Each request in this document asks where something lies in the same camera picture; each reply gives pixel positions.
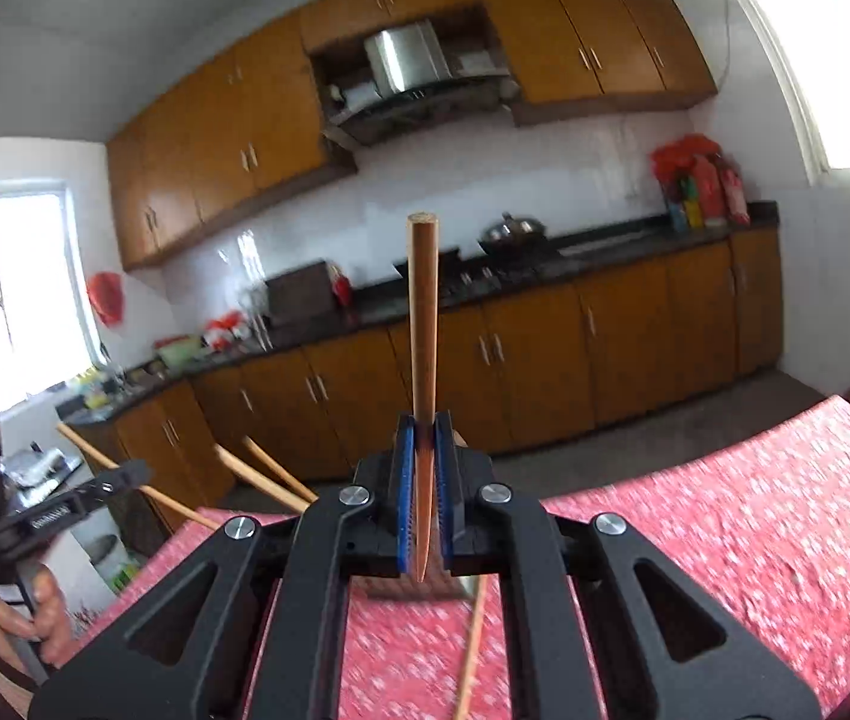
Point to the green bowl on counter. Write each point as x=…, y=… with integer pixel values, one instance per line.
x=179, y=351

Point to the dark wooden cutting board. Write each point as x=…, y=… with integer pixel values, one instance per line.
x=300, y=295

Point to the black wok with lid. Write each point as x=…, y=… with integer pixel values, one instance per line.
x=513, y=233

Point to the steel range hood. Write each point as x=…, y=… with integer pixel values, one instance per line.
x=412, y=77

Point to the wooden chopstick under gripper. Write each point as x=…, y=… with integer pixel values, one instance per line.
x=471, y=654

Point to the red plastic bag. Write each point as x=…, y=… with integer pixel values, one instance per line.
x=677, y=157

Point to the red floral tablecloth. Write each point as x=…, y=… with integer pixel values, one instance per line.
x=763, y=526

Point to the wooden lower kitchen cabinets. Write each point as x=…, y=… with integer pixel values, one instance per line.
x=644, y=326

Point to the wooden upper cabinets left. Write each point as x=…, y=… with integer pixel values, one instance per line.
x=241, y=133

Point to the person's left hand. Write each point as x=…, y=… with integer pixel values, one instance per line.
x=49, y=624

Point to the red bag on wall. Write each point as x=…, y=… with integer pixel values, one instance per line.
x=106, y=296

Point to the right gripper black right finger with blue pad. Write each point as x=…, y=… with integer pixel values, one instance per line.
x=599, y=623

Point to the red bottle on counter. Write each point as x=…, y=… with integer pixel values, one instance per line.
x=341, y=286

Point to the wooden chopstick on table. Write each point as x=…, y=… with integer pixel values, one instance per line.
x=291, y=483

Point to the black kitchen countertop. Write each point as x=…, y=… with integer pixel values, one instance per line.
x=456, y=283

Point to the wooden chopstick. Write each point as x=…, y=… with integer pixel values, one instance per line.
x=155, y=495
x=471, y=654
x=261, y=483
x=423, y=325
x=291, y=483

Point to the wooden upper cabinets right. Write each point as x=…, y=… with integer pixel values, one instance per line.
x=570, y=57

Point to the red oil bottle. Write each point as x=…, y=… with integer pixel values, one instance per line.
x=709, y=188
x=734, y=192

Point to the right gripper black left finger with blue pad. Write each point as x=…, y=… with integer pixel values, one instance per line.
x=251, y=624

